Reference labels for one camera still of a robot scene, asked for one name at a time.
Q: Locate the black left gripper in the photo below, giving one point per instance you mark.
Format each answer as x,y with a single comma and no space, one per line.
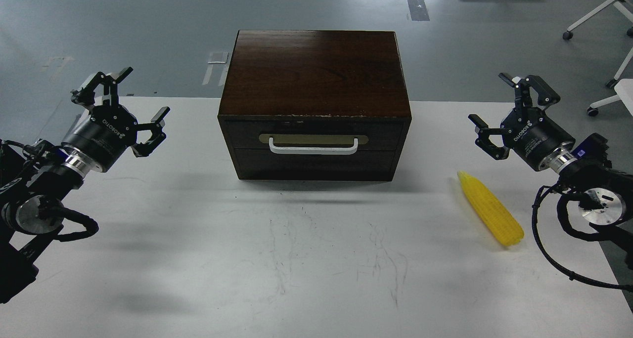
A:
108,130

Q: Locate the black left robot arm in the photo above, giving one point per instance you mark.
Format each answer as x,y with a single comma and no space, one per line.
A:
36,178

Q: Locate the yellow corn cob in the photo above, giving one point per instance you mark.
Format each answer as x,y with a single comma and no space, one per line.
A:
499,221

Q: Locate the wooden drawer with white handle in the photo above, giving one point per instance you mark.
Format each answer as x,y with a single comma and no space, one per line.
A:
324,133

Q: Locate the white office chair base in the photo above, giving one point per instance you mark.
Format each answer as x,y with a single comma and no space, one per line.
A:
608,49

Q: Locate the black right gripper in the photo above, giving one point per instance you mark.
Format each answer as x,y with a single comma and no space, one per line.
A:
526,130

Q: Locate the dark wooden drawer cabinet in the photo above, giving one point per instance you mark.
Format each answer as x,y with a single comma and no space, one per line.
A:
297,75

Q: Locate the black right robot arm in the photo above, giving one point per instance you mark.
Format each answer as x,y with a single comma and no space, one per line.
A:
598,198

